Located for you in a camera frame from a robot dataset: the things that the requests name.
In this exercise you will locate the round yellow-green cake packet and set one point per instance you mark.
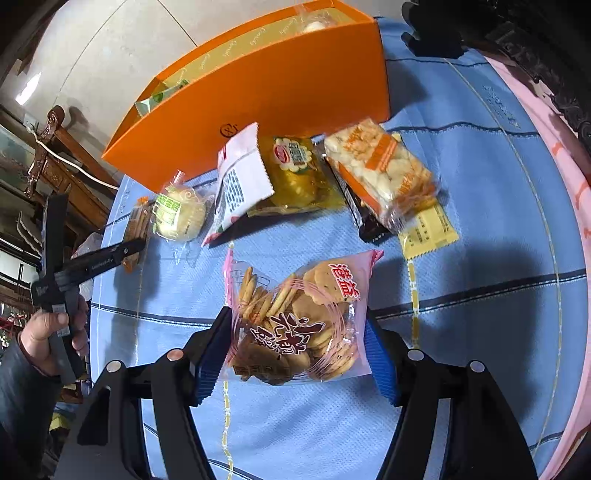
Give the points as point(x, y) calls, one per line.
point(179, 211)

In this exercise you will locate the pink cookie bag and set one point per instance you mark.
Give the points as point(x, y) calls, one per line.
point(310, 327)

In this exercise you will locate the small yellow sachet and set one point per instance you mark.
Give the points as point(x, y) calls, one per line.
point(429, 230)

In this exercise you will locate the dark carved wooden sofa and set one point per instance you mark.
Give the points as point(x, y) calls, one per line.
point(548, 40)

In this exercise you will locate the orange white pastry packet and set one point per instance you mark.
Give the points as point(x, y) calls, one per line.
point(390, 180)

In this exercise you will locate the green snack packet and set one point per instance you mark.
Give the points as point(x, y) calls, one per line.
point(146, 105)

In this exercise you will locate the orange rice cracker packet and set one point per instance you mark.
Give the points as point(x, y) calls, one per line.
point(137, 227)

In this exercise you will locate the white pink snack packet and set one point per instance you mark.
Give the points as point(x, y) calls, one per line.
point(242, 181)

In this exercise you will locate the orange cardboard box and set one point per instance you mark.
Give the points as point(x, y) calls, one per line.
point(262, 71)

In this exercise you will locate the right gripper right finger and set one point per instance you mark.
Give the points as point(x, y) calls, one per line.
point(484, 438)

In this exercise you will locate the clear white candy bag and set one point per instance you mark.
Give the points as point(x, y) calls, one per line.
point(310, 21)

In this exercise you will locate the person's dark sleeve forearm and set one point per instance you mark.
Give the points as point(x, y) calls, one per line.
point(29, 391)

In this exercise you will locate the snickers chocolate bar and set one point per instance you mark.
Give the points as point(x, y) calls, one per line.
point(370, 230)

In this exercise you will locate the pink cushion cover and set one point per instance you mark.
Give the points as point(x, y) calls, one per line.
point(573, 165)

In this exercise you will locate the person's left hand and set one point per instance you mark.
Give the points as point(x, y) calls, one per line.
point(46, 336)

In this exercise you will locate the blue tablecloth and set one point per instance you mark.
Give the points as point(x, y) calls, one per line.
point(500, 294)

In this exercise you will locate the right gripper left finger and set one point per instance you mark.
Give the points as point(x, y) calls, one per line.
point(107, 440)

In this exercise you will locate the carved wooden chair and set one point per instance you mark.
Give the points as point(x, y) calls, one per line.
point(39, 159)

